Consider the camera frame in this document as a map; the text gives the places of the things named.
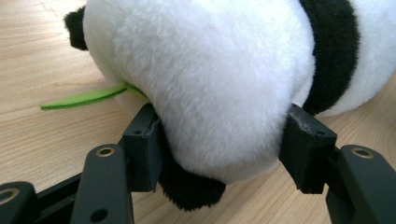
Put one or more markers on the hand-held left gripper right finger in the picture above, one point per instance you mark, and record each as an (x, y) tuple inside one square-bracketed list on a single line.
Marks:
[(306, 152)]

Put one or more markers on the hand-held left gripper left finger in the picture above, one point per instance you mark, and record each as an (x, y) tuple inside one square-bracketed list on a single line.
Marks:
[(143, 155)]

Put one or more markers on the panda plush toy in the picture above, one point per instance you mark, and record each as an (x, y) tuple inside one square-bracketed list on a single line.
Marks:
[(218, 77)]

